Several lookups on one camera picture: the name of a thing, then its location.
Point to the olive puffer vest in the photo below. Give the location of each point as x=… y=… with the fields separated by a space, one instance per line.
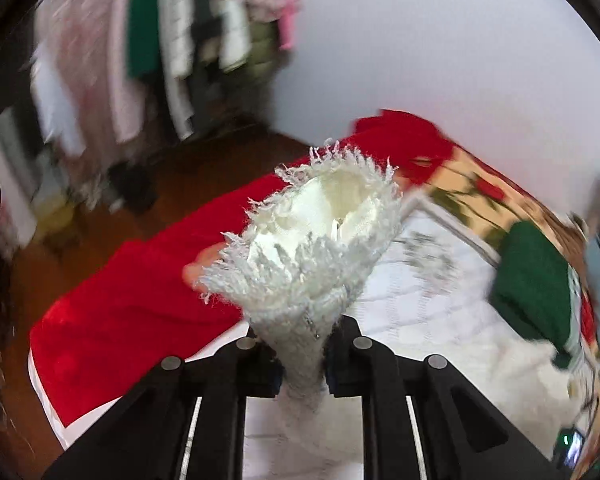
x=262 y=61

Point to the folded green striped garment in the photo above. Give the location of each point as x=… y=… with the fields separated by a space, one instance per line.
x=532 y=291

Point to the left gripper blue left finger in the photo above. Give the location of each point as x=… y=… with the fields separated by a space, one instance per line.
x=245 y=367

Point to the white floral patterned cloth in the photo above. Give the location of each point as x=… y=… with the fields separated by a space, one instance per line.
x=163 y=426

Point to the hanging green garment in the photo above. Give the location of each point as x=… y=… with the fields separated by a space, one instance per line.
x=142 y=46

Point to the pink plastic hanger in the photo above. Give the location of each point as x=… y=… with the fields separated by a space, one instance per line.
x=287 y=25

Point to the red floral blanket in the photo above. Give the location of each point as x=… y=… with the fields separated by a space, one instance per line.
x=95 y=341

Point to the smartphone with lit screen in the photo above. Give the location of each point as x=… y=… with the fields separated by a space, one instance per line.
x=567 y=449

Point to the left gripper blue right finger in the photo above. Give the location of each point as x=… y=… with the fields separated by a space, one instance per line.
x=356 y=365

